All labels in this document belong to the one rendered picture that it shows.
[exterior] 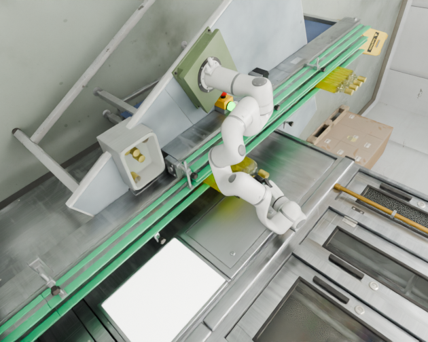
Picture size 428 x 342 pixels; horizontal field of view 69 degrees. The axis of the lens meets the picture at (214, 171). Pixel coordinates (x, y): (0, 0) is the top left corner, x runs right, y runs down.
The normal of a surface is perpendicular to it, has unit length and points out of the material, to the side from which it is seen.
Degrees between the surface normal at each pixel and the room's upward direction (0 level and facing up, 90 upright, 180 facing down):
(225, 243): 90
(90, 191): 0
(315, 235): 90
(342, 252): 90
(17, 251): 90
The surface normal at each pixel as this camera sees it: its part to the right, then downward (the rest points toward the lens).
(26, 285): -0.09, -0.69
